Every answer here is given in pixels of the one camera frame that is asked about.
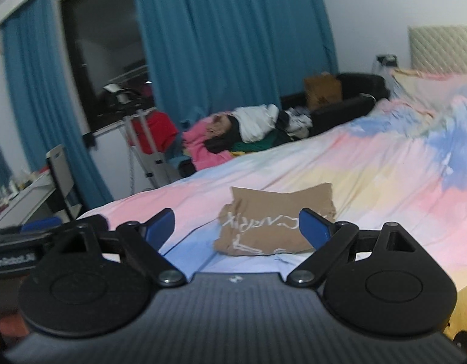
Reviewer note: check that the bed with pastel tie-dye sheet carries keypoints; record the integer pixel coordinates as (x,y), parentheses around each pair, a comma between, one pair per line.
(369,182)

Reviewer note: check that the red garment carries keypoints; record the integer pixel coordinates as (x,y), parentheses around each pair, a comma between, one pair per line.
(161,131)

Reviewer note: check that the white vanity desk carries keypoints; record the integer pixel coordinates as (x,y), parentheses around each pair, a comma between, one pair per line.
(25,201)

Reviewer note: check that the black and white chair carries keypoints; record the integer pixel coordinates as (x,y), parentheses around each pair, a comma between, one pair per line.
(63,178)

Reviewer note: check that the dark window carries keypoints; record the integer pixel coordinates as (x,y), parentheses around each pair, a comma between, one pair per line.
(104,45)

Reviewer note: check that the green garment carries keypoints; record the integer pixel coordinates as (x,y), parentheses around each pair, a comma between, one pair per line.
(256,144)

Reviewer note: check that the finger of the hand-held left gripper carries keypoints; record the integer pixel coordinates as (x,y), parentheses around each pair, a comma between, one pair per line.
(42,224)
(91,223)

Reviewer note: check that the pastel pillow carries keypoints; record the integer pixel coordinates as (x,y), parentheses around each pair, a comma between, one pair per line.
(434,81)

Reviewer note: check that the black wall-mounted holder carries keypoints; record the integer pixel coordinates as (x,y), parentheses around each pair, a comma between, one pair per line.
(88,139)

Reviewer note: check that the wall socket with charger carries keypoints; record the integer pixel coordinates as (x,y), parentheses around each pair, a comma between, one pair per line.
(386,61)

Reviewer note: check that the cream quilted headboard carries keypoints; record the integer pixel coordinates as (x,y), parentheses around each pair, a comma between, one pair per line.
(441,47)

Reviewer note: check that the tan printed t-shirt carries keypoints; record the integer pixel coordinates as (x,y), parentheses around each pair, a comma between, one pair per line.
(271,212)

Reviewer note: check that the white patterned garment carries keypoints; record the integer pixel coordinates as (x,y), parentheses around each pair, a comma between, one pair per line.
(299,119)

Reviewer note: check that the black garment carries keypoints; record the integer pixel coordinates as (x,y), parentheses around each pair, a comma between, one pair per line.
(233,132)

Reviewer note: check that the pink garment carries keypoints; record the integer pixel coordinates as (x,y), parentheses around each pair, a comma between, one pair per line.
(201,148)

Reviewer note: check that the silver tripod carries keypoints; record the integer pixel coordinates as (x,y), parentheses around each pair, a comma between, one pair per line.
(153,159)

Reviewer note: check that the brown crumpled garment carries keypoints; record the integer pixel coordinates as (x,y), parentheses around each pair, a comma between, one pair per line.
(218,125)

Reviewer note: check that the blue curtain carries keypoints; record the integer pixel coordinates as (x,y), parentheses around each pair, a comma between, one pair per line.
(233,38)
(44,102)

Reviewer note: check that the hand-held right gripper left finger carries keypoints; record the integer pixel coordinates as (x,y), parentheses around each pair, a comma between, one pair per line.
(161,225)

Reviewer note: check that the black sofa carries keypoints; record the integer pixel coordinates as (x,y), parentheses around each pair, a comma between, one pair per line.
(354,102)

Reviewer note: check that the yellow plush toy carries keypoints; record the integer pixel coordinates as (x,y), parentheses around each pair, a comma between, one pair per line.
(464,311)

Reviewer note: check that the brown paper bag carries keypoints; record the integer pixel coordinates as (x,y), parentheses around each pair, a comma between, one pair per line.
(322,91)

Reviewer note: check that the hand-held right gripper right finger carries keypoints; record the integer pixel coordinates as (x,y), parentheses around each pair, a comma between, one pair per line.
(313,227)

